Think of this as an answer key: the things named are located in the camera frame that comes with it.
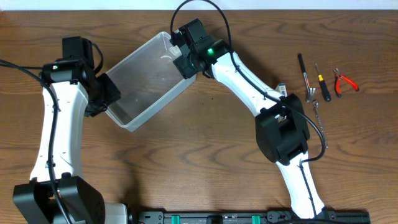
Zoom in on clear plastic container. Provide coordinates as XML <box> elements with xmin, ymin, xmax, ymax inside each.
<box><xmin>106</xmin><ymin>32</ymin><xmax>197</xmax><ymax>132</ymax></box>

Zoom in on white and blue box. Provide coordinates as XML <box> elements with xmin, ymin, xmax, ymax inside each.
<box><xmin>275</xmin><ymin>83</ymin><xmax>287</xmax><ymax>97</ymax></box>

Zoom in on small hammer black handle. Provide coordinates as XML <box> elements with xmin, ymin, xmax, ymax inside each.
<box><xmin>297</xmin><ymin>53</ymin><xmax>317</xmax><ymax>104</ymax></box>

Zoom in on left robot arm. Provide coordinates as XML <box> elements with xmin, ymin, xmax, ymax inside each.
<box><xmin>13</xmin><ymin>58</ymin><xmax>129</xmax><ymax>223</ymax></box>

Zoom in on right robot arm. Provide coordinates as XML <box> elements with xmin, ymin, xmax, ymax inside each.
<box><xmin>170</xmin><ymin>38</ymin><xmax>325</xmax><ymax>219</ymax></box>

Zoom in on small silver wrench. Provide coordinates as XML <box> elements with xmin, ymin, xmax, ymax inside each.
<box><xmin>312</xmin><ymin>100</ymin><xmax>328</xmax><ymax>149</ymax></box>

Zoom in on black and yellow screwdriver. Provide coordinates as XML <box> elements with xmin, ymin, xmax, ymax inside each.
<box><xmin>315</xmin><ymin>63</ymin><xmax>331</xmax><ymax>102</ymax></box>

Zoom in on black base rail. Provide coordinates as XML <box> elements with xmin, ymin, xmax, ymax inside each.
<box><xmin>127</xmin><ymin>210</ymin><xmax>371</xmax><ymax>224</ymax></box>

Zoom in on red handled pliers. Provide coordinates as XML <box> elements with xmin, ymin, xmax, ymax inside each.
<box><xmin>332</xmin><ymin>67</ymin><xmax>359</xmax><ymax>98</ymax></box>

